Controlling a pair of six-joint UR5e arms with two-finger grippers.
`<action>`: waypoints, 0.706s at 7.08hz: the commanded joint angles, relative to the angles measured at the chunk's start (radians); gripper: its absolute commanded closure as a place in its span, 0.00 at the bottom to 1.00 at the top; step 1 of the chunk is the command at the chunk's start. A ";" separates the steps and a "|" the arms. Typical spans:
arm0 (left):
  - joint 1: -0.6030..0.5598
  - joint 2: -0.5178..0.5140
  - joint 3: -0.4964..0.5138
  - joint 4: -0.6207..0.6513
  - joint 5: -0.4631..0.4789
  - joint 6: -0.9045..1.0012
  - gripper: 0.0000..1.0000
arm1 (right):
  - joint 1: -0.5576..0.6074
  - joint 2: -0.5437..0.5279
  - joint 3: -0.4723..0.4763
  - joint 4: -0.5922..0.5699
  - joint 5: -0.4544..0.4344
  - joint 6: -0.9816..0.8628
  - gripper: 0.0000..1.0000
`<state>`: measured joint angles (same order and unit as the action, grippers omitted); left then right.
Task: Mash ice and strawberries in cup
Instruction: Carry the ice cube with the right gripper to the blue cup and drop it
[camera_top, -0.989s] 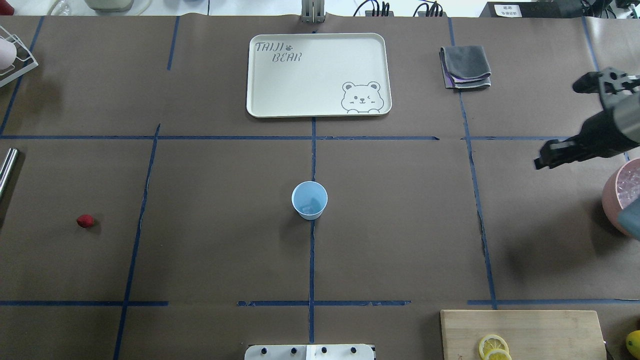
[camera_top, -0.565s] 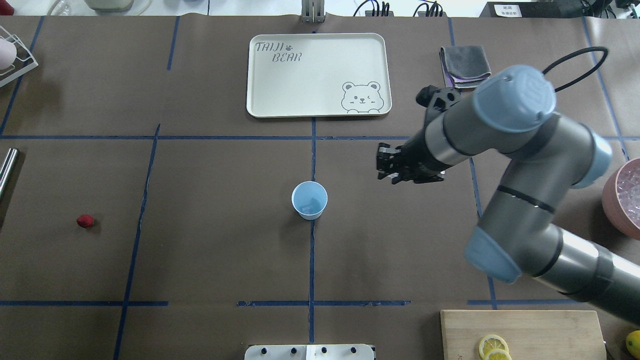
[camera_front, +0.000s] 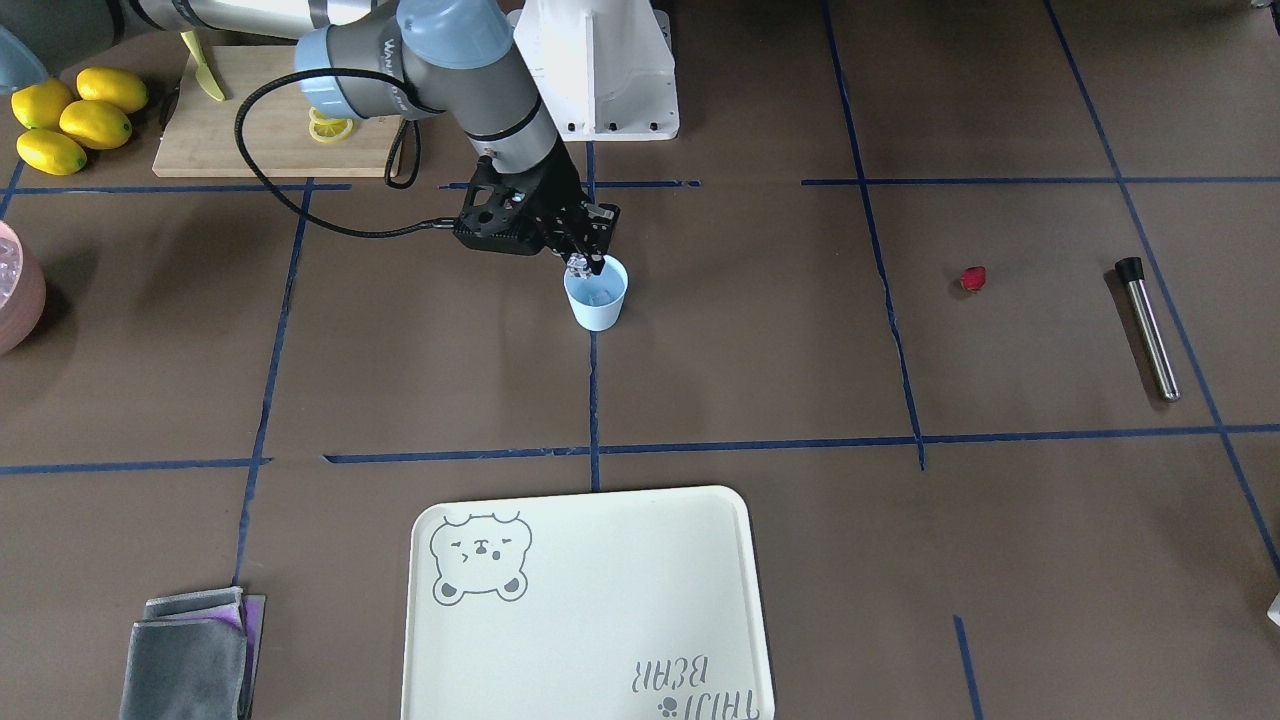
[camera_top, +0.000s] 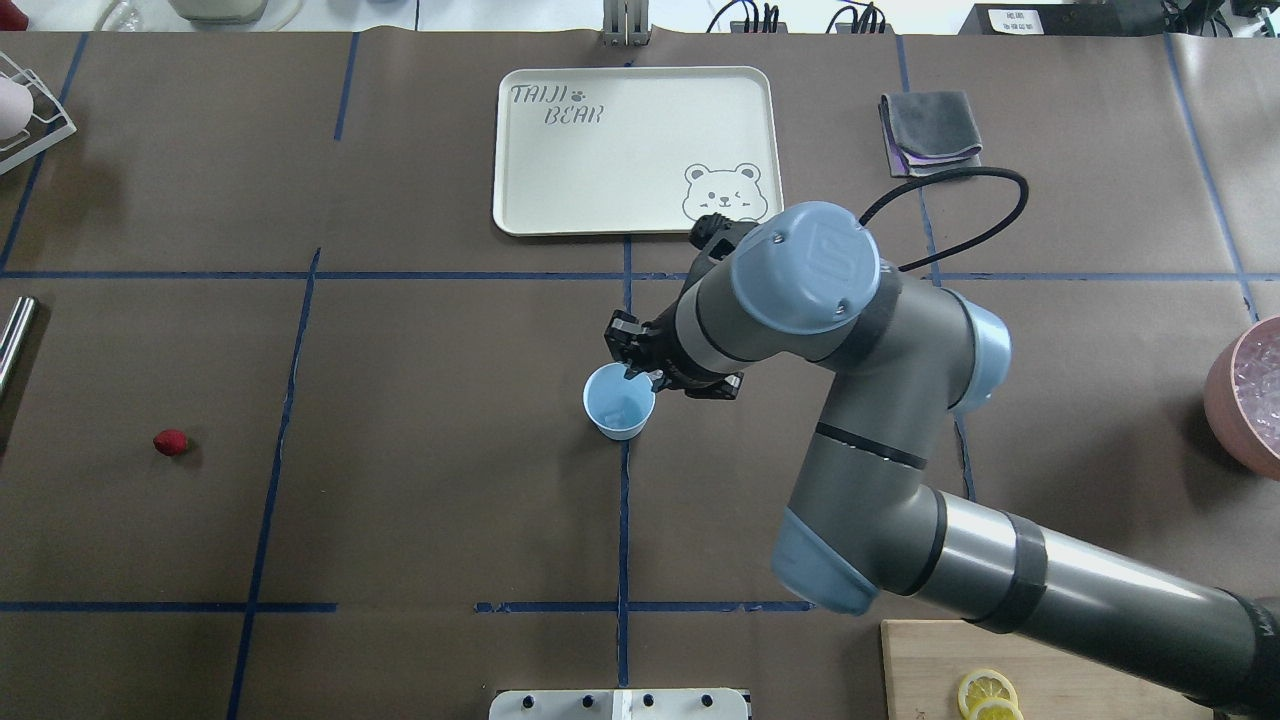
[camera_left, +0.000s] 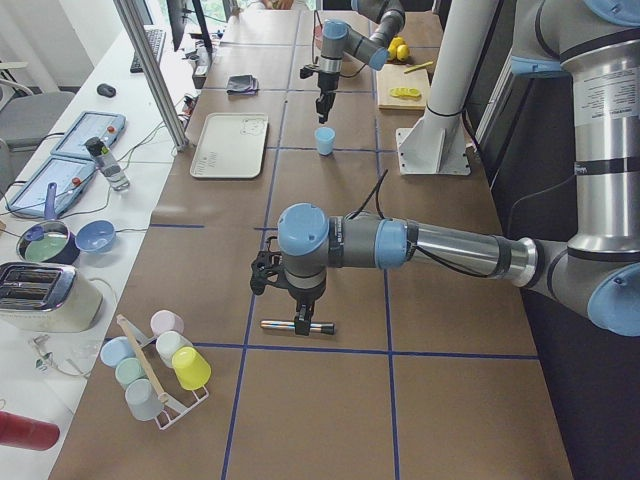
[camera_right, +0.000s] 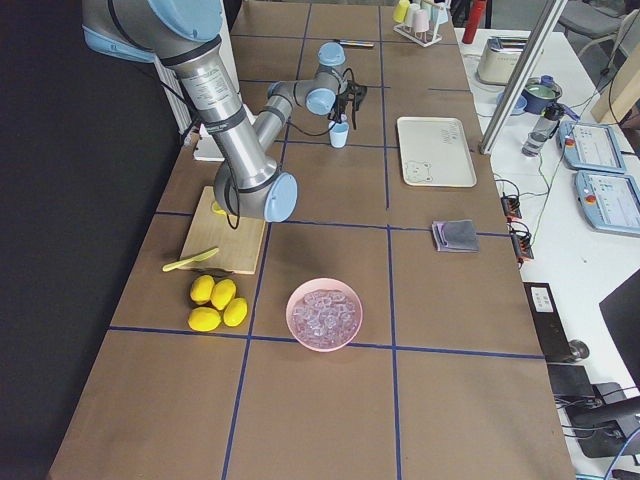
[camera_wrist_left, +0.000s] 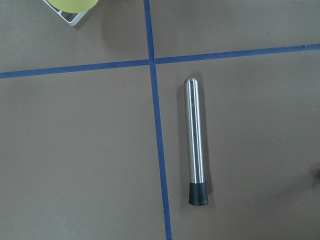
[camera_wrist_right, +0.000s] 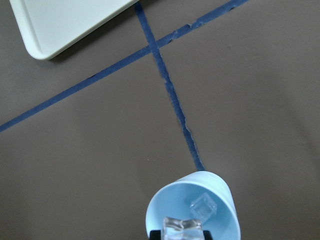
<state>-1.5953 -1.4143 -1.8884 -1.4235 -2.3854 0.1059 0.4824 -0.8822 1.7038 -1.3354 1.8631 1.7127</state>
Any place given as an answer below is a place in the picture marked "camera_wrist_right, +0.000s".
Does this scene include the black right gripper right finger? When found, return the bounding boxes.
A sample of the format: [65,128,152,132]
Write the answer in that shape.
[203,230,213,240]

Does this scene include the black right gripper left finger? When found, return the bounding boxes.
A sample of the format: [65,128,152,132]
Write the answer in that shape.
[149,230,162,240]

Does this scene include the clear ice cube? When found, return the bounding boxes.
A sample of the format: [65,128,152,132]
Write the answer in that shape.
[183,192,218,224]
[161,217,205,240]

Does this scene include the light blue plastic cup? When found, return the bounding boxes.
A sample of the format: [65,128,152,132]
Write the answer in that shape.
[145,171,241,240]

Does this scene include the clear ice cube in cup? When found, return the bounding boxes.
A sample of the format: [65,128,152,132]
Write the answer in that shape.
[183,192,218,224]

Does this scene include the cream bear serving tray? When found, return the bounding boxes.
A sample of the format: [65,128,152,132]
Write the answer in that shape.
[10,0,135,60]

